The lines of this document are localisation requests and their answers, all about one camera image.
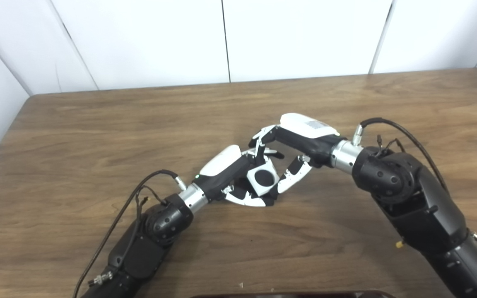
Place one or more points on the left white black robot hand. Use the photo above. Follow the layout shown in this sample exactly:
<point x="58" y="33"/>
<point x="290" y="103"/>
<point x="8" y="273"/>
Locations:
<point x="222" y="163"/>

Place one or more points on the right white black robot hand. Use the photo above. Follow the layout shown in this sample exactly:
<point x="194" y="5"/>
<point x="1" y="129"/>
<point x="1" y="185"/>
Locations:
<point x="309" y="130"/>

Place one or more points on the black peg with square base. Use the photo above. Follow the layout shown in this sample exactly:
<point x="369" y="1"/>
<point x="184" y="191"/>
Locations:
<point x="264" y="178"/>

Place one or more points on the white square piece with hole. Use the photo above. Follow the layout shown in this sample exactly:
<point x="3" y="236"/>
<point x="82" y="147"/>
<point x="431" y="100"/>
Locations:
<point x="275" y="182"/>

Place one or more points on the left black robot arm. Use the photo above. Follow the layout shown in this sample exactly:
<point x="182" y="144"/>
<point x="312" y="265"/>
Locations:
<point x="168" y="219"/>

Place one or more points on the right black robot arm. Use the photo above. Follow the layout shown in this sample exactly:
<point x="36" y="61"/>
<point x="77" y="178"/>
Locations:
<point x="420" y="207"/>

